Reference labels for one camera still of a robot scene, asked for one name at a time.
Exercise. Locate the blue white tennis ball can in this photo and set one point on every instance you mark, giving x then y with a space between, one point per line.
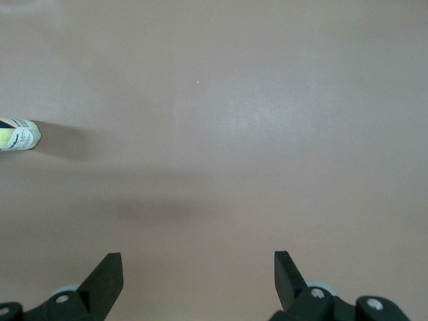
23 135

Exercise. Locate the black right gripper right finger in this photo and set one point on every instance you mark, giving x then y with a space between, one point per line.
291 287

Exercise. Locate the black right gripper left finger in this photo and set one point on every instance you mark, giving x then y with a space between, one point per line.
100 287

